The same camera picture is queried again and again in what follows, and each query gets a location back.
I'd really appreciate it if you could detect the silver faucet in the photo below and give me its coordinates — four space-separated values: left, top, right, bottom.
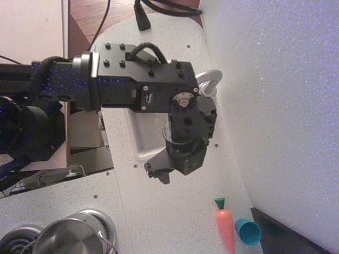
195 69 223 98

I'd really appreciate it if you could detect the silver stove burner left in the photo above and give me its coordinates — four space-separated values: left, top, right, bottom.
1 224 43 253

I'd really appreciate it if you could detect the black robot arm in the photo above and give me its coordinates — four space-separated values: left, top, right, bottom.
1 42 217 190

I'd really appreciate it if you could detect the thin black wire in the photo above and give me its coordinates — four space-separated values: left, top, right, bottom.
86 0 111 51

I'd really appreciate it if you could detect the silver stove burner right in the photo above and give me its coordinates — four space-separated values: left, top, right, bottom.
68 209 117 251

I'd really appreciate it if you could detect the orange toy carrot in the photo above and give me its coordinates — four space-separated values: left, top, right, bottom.
215 197 235 254

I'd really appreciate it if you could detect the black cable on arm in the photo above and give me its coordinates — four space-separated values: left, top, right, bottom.
124 42 170 65

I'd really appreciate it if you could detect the teal plastic cup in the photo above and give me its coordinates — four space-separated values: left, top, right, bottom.
235 218 262 246

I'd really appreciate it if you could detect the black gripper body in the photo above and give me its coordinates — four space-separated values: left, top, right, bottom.
144 138 209 178

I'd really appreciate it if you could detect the silver metal pot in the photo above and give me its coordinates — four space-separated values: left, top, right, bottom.
32 216 118 253

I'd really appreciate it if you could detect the silver stove burner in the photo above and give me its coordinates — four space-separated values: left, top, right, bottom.
1 224 43 253
68 209 117 251

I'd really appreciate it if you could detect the white sink basin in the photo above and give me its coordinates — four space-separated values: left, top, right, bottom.
124 109 167 160

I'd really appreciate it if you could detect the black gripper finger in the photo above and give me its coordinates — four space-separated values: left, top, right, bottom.
158 173 170 184

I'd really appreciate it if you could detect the black cable with plug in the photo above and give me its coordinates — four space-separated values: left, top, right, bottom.
133 0 204 32

